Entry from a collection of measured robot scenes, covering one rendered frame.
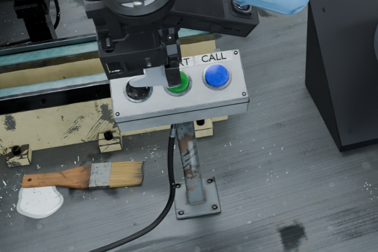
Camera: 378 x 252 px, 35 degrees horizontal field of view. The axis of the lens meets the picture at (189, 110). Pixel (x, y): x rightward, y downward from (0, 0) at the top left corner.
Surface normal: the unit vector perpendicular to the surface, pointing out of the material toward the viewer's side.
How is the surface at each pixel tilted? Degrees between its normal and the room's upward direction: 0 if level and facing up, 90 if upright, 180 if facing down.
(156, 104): 23
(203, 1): 35
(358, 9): 45
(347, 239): 0
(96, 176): 0
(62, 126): 90
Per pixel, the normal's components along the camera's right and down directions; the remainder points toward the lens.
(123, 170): -0.08, -0.69
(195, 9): 0.41, -0.42
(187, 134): 0.11, 0.69
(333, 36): 0.07, -0.02
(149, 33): -0.05, -0.38
